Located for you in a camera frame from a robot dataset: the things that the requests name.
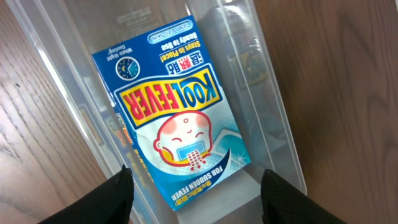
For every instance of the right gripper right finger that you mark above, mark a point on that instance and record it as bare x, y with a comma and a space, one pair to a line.
282, 203

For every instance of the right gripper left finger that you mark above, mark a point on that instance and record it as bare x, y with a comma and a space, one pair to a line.
111, 202

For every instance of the blue Kool Fever box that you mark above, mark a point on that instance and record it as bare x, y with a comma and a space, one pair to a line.
163, 84

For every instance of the clear plastic container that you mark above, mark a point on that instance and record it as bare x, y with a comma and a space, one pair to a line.
67, 34

